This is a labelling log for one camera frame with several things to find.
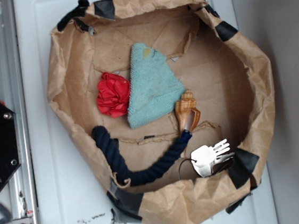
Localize light blue towel cloth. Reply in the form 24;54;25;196
128;43;186;129

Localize orange conch seashell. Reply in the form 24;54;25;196
175;89;201;133

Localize red crumpled cloth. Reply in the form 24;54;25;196
96;72;131;118

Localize brown paper bag bin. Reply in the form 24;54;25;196
47;0;276;224

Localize dark blue rope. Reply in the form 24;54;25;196
91;116;198;190

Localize aluminium extrusion rail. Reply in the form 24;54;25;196
0;0;40;224

